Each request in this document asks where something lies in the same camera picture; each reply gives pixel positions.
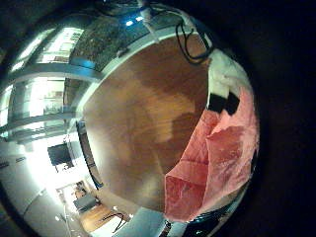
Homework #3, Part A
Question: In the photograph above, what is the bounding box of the dark desk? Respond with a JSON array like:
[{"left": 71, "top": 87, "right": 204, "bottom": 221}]
[{"left": 72, "top": 192, "right": 101, "bottom": 212}]

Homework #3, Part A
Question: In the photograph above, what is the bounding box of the black hand wiring cable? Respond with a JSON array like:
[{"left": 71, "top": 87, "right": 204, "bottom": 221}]
[{"left": 175, "top": 20, "right": 214, "bottom": 66}]

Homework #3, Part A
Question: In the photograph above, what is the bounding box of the pink cloth garment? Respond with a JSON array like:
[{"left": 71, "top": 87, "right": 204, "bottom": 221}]
[{"left": 163, "top": 86, "right": 261, "bottom": 223}]

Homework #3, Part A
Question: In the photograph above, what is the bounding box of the black cable on floor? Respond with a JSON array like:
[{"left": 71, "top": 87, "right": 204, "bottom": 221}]
[{"left": 101, "top": 211, "right": 128, "bottom": 232}]

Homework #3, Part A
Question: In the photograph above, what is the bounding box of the dark wall monitor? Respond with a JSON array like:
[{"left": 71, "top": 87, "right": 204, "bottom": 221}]
[{"left": 46, "top": 142, "right": 75, "bottom": 168}]

